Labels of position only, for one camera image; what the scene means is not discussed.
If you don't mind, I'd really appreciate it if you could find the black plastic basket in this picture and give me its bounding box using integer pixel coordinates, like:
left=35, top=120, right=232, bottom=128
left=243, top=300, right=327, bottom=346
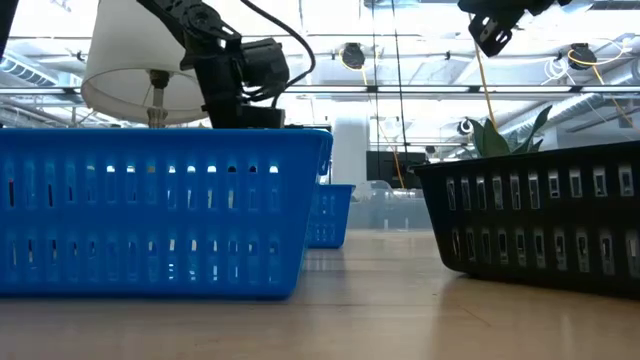
left=412, top=140, right=640, bottom=301

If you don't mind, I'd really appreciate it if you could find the clear plastic container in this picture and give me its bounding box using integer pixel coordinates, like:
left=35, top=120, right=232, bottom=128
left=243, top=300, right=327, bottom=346
left=347, top=179, right=434, bottom=232

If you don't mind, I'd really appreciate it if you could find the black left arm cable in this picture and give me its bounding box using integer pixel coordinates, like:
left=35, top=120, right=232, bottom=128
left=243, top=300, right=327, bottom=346
left=239, top=0, right=317, bottom=109

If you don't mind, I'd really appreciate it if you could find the white building column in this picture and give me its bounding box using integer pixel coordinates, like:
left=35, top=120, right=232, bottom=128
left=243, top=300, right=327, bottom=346
left=331, top=117, right=371, bottom=186

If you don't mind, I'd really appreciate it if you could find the green plant in white pot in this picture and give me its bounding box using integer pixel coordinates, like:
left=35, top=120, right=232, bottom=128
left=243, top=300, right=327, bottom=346
left=467, top=104, right=554, bottom=160

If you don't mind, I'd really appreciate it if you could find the blue plastic basket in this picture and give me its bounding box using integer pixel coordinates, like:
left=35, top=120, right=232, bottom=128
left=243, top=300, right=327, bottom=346
left=0, top=128, right=334, bottom=301
left=305, top=183, right=356, bottom=250

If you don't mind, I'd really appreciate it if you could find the white shade silver table lamp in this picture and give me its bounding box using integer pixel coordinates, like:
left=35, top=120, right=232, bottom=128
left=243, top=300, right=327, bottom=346
left=80, top=0, right=210, bottom=129

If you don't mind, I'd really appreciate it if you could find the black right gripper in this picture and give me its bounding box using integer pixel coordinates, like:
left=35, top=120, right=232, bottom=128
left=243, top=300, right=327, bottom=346
left=457, top=0, right=574, bottom=16

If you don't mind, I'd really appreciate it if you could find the black monitor screen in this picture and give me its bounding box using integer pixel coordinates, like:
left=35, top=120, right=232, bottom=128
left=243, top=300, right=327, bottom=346
left=366, top=149, right=430, bottom=190

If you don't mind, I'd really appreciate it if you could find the black hanging cable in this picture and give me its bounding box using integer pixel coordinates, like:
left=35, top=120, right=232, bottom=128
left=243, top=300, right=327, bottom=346
left=389, top=0, right=409, bottom=166

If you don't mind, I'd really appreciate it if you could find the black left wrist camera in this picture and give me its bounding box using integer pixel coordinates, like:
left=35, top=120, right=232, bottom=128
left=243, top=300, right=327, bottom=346
left=241, top=38, right=291, bottom=101

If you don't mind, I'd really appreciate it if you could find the yellow hanging cable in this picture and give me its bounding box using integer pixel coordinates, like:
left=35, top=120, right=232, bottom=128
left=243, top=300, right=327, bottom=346
left=472, top=47, right=499, bottom=129

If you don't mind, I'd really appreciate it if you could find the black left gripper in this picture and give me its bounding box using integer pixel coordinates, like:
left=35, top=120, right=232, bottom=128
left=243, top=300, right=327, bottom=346
left=193, top=42, right=286, bottom=130

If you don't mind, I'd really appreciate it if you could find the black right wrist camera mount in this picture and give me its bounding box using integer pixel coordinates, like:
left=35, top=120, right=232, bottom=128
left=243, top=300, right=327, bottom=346
left=468, top=12, right=515, bottom=59

